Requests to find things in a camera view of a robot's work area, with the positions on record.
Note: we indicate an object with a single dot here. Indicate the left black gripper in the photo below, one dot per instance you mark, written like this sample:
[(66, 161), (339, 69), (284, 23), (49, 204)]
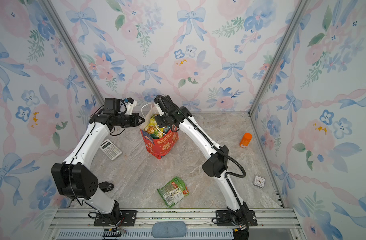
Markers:
[(135, 116)]

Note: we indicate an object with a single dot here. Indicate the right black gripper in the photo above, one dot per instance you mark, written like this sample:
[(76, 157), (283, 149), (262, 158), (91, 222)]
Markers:
[(159, 121)]

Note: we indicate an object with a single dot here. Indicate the yellow snack bag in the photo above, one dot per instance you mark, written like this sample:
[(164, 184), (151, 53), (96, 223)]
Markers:
[(154, 130)]

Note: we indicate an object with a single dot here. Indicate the red paper gift bag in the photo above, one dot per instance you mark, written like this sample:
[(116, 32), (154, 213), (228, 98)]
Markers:
[(158, 147)]

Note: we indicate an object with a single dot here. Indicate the green snack bag barcode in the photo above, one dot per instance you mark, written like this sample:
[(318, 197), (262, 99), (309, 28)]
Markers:
[(173, 192)]

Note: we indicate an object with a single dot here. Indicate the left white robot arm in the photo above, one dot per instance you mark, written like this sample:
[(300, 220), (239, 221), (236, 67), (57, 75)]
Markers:
[(73, 177)]

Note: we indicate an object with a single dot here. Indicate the white scientific calculator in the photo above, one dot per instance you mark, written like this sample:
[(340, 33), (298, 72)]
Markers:
[(110, 149)]

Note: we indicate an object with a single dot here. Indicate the orange pill bottle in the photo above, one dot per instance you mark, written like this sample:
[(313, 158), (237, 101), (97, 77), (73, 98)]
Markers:
[(246, 139)]

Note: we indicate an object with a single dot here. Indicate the small white square clock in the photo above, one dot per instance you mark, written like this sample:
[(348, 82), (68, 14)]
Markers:
[(259, 182)]

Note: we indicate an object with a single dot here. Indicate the grey blue foam pad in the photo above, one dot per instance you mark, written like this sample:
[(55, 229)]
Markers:
[(175, 229)]

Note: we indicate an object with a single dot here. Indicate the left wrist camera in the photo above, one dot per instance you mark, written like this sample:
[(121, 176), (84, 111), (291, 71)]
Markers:
[(112, 106)]

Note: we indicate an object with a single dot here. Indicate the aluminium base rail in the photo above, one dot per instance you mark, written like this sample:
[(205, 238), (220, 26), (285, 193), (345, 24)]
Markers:
[(202, 224)]

